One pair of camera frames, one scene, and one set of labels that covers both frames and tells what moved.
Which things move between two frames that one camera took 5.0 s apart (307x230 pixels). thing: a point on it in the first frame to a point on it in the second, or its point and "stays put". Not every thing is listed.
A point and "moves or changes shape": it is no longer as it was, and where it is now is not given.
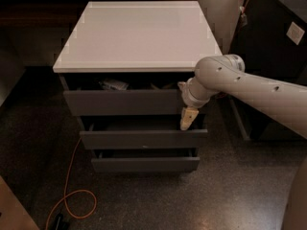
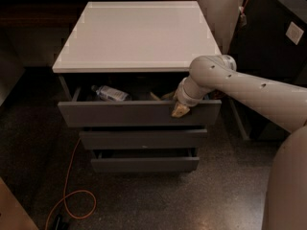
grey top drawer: [125, 93] moves or changes shape
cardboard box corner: [12, 215] stays put
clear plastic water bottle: [113, 83] to [110, 93]
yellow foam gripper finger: [189, 114] to [179, 110]
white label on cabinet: [295, 33] stays put
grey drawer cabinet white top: [120, 69] stays put
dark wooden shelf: [64, 11] stays put
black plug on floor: [60, 224] stays put
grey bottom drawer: [145, 159] stays put
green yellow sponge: [167, 87] to [171, 96]
